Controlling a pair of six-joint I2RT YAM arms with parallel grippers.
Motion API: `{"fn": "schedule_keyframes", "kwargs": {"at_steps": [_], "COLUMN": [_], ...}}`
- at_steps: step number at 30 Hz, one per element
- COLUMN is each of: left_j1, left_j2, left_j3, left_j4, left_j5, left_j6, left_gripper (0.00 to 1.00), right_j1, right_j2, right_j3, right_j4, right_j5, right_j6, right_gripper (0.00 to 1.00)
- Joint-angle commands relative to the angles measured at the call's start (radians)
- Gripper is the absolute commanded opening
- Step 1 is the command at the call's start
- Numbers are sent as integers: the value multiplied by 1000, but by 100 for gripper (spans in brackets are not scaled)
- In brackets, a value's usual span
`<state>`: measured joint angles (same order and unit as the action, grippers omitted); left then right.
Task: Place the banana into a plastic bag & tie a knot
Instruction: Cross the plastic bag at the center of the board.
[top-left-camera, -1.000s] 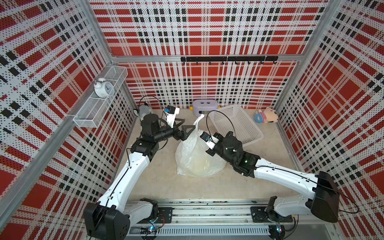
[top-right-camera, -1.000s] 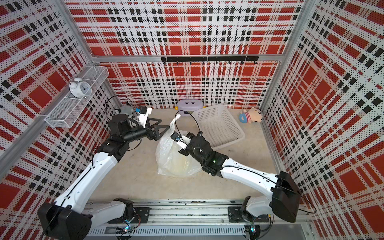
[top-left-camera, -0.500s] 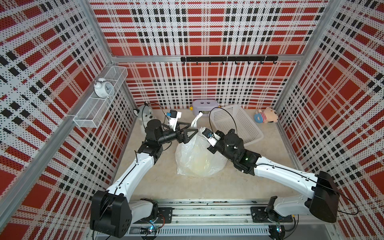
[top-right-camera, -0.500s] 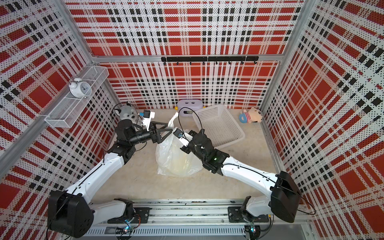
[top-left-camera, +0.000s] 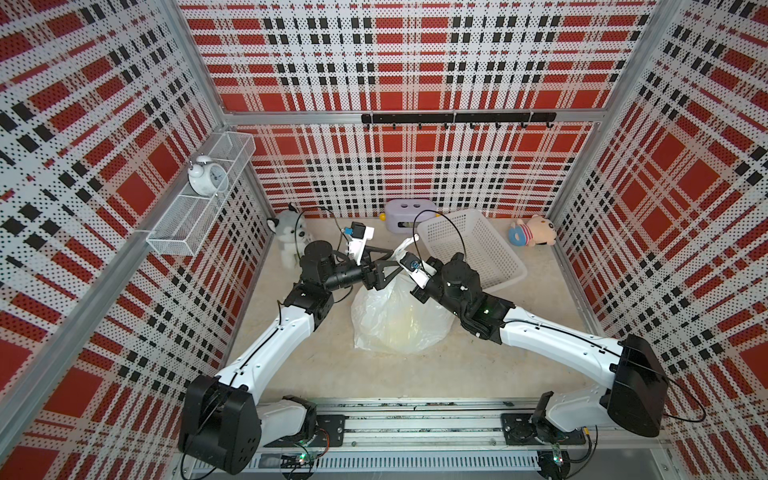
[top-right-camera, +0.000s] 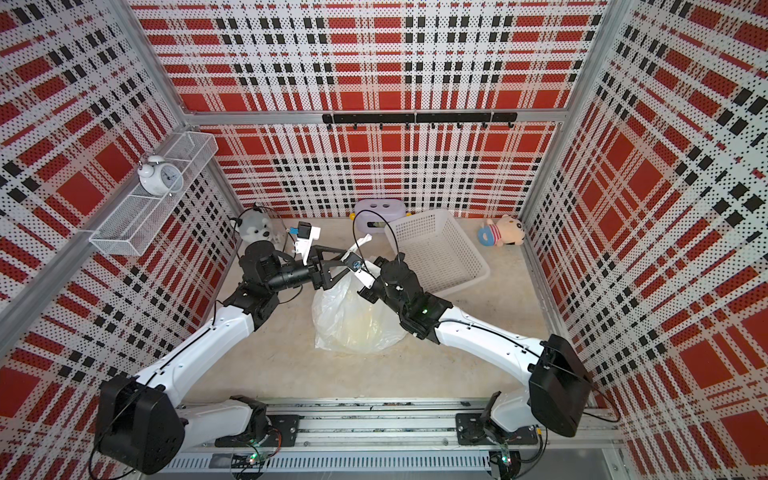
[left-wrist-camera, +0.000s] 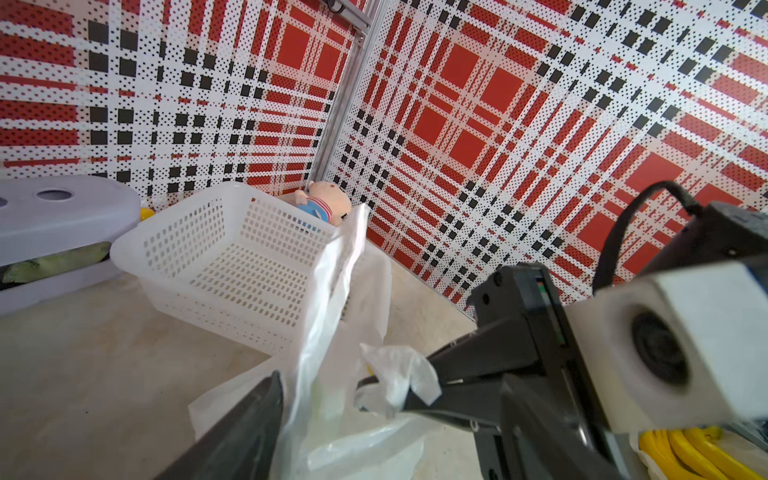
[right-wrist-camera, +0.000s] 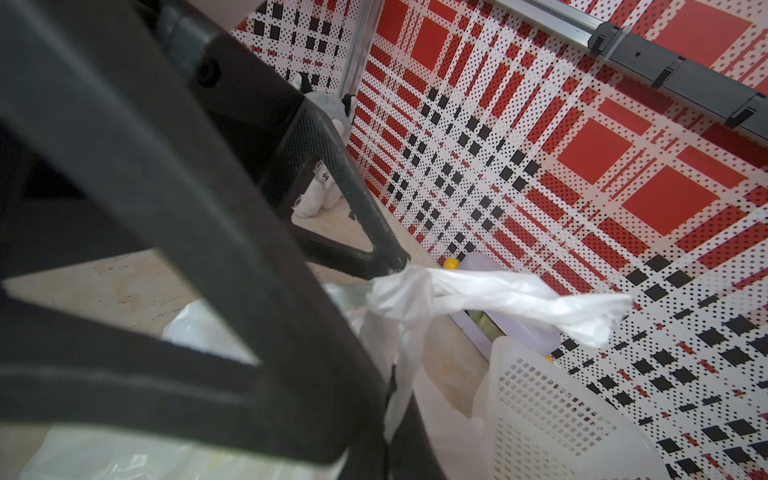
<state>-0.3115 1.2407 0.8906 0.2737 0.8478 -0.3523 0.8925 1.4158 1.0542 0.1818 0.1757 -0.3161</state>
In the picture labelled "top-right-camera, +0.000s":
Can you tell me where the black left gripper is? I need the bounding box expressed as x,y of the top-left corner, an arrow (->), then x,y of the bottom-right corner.
266,245 -> 354,293

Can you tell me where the translucent white plastic bag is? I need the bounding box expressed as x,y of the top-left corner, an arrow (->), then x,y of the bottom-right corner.
311,267 -> 406,355

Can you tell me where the white perforated plastic basket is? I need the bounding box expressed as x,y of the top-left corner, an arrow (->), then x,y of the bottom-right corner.
385,209 -> 490,297

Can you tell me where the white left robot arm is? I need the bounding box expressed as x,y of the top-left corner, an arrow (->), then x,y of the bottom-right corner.
92,240 -> 374,474

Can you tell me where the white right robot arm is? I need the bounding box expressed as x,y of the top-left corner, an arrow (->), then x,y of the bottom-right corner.
350,257 -> 592,443

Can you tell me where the grey white husky plush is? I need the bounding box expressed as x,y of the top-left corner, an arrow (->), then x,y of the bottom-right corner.
228,205 -> 288,251

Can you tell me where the pink pig plush toy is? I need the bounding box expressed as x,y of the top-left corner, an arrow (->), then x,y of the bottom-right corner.
478,215 -> 525,246

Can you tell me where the white alarm clock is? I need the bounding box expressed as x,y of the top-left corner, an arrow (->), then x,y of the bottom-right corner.
137,155 -> 184,197

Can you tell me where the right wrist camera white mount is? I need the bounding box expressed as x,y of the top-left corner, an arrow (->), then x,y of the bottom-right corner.
349,259 -> 378,289

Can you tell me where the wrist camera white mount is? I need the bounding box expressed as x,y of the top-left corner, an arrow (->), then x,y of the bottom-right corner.
349,259 -> 378,289
288,221 -> 321,264

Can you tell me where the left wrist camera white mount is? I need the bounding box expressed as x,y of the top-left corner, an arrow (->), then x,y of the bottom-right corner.
288,221 -> 321,264

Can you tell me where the black right camera cable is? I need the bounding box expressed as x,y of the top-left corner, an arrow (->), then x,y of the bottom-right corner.
351,208 -> 402,265

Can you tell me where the black camera cable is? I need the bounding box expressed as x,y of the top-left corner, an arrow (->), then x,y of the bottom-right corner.
236,205 -> 298,253
351,208 -> 402,265

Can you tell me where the black left camera cable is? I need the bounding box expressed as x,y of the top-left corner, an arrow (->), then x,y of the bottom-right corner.
236,205 -> 298,253

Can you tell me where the metal base rail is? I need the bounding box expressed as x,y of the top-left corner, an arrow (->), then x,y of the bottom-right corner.
158,399 -> 632,479

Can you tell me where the white wire mesh shelf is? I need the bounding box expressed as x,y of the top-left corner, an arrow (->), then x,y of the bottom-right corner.
89,131 -> 218,256

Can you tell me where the black wall hook rail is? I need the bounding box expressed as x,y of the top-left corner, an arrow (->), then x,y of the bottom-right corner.
321,111 -> 519,128

